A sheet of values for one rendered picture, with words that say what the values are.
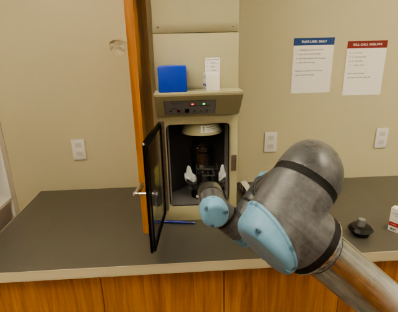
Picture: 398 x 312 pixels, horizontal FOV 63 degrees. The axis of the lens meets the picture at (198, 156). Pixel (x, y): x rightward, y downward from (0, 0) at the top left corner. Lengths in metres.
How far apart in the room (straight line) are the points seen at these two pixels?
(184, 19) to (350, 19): 0.94
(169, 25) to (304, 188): 0.89
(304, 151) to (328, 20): 1.35
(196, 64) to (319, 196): 0.85
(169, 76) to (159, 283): 0.75
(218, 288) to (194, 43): 0.92
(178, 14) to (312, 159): 0.86
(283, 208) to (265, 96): 1.30
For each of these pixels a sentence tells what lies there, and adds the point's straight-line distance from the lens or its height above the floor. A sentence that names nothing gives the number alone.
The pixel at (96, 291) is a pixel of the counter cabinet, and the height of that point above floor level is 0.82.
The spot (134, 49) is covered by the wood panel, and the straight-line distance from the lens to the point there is 1.18.
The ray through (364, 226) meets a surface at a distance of 1.45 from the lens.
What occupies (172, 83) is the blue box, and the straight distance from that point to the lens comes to 1.16.
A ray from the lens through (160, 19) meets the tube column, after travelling 1.27.
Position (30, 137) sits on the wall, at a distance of 1.92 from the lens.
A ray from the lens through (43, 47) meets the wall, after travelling 1.82.
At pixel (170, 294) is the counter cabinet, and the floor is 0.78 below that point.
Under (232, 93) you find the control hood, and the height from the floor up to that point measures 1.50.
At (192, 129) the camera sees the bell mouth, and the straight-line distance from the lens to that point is 1.33.
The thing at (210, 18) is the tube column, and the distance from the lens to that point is 1.27.
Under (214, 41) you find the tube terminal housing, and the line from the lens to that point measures 1.27.
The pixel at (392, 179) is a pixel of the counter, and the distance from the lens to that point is 2.11.
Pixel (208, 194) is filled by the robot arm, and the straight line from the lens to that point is 0.90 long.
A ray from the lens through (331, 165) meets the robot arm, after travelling 0.56.
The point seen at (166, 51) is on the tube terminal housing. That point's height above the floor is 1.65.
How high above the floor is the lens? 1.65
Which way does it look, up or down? 18 degrees down
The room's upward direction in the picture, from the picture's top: 1 degrees counter-clockwise
